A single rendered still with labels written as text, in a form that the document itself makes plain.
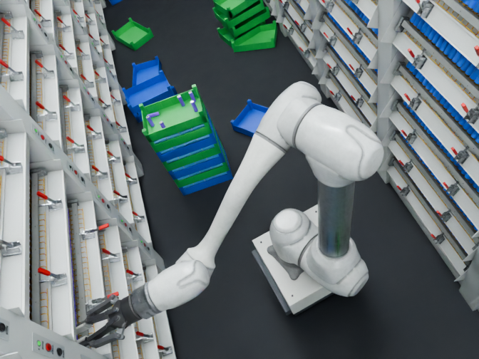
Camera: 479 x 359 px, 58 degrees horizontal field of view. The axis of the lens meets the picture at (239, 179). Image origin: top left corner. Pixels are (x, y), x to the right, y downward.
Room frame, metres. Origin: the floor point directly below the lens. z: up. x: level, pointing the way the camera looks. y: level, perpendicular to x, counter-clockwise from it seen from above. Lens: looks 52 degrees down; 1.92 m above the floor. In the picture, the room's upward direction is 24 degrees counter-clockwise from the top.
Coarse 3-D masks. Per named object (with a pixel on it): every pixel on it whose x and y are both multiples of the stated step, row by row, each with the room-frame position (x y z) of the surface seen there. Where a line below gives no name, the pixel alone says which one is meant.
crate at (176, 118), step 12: (144, 108) 1.71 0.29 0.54; (156, 108) 1.72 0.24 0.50; (168, 108) 1.71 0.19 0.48; (180, 108) 1.67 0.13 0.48; (192, 108) 1.63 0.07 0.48; (144, 120) 1.65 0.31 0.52; (156, 120) 1.66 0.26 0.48; (168, 120) 1.62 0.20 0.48; (180, 120) 1.59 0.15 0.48; (192, 120) 1.51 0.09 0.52; (204, 120) 1.51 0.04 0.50; (144, 132) 1.54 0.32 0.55; (156, 132) 1.53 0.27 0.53; (168, 132) 1.53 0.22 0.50
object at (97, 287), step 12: (84, 192) 1.10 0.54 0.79; (84, 204) 1.09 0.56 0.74; (72, 216) 1.05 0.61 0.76; (84, 216) 1.04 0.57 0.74; (72, 228) 0.99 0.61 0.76; (84, 240) 0.93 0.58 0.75; (96, 240) 0.92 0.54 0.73; (84, 252) 0.88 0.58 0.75; (96, 252) 0.87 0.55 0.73; (96, 264) 0.83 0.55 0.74; (96, 276) 0.78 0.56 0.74; (96, 288) 0.74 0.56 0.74; (96, 324) 0.62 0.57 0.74; (96, 348) 0.54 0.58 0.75; (108, 348) 0.53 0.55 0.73
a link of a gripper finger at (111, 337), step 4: (108, 336) 0.52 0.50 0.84; (112, 336) 0.51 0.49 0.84; (116, 336) 0.51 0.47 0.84; (120, 336) 0.51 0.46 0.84; (124, 336) 0.51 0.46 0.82; (96, 340) 0.52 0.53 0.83; (100, 340) 0.52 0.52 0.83; (104, 340) 0.51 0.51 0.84; (108, 340) 0.51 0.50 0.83; (112, 340) 0.51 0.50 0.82; (92, 344) 0.52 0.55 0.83; (96, 344) 0.52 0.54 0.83; (100, 344) 0.51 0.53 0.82; (104, 344) 0.51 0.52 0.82
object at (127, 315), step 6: (120, 300) 0.60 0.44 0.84; (126, 300) 0.58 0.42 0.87; (114, 306) 0.59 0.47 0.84; (120, 306) 0.57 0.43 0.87; (126, 306) 0.56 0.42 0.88; (132, 306) 0.56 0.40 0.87; (120, 312) 0.57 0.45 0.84; (126, 312) 0.55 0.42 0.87; (132, 312) 0.54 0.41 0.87; (120, 318) 0.55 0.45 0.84; (126, 318) 0.54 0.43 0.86; (132, 318) 0.53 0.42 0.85; (138, 318) 0.53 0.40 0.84; (114, 324) 0.54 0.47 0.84; (120, 324) 0.54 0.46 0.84; (126, 324) 0.53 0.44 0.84
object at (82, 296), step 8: (72, 208) 1.06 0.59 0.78; (80, 240) 0.93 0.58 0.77; (80, 248) 0.89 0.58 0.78; (80, 256) 0.85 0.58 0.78; (80, 264) 0.82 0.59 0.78; (80, 272) 0.79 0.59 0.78; (88, 272) 0.80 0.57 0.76; (80, 280) 0.77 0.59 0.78; (80, 288) 0.74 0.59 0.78; (80, 296) 0.71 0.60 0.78; (80, 304) 0.68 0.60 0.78; (80, 312) 0.66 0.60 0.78
